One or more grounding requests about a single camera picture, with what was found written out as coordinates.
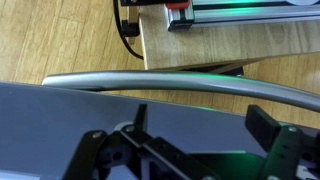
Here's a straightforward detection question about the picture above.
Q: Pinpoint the stainless steel fridge drawer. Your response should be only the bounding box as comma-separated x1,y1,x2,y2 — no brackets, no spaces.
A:
0,81,320,180

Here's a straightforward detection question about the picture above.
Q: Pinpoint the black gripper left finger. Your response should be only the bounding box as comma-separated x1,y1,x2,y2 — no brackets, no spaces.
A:
62,104,220,180

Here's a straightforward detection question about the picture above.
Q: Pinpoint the aluminium extrusion rail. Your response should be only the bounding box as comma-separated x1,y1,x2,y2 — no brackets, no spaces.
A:
165,0,320,32

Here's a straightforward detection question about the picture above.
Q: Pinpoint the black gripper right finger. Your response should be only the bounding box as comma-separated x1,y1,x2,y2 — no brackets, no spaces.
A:
245,105,320,180

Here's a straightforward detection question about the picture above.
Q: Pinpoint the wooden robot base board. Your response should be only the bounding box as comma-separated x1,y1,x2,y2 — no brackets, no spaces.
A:
140,5,320,70

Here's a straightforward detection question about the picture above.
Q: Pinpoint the curved drawer handle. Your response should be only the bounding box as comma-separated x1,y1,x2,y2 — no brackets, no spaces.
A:
42,71,320,112

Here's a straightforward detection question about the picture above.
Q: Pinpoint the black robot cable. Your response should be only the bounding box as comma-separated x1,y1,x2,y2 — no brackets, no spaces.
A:
112,0,145,61

